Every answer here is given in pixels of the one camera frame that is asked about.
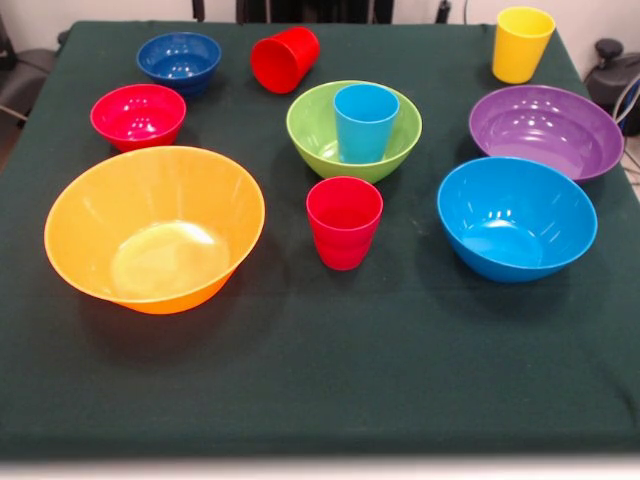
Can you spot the green bowl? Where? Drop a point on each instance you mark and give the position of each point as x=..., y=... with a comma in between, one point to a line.
x=310, y=130

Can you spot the light blue cup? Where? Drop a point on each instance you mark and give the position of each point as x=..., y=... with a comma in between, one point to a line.
x=365, y=130

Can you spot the tall red cup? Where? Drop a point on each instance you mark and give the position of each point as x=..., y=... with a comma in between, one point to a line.
x=282, y=60

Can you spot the small dark blue bowl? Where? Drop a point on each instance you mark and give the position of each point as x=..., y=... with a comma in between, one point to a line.
x=177, y=62

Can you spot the purple bowl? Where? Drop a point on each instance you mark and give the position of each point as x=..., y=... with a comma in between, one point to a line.
x=545, y=135

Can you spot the short crimson cup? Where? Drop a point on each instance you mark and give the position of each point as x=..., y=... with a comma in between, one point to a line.
x=345, y=235

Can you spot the dark green tablecloth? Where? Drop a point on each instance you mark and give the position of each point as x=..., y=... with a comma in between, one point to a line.
x=320, y=350

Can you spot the large orange bowl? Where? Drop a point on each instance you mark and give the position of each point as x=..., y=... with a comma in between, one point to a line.
x=165, y=260

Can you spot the light blue bowl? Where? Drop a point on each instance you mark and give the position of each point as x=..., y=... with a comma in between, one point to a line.
x=515, y=225

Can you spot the small crimson bowl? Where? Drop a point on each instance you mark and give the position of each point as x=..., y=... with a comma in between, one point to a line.
x=137, y=117

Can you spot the yellow cup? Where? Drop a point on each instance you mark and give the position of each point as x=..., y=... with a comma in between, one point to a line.
x=520, y=50

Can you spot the black office chair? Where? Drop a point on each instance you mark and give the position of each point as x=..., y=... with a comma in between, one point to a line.
x=25, y=75
x=610, y=75

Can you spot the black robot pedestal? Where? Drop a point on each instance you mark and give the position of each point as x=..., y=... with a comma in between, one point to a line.
x=325, y=9

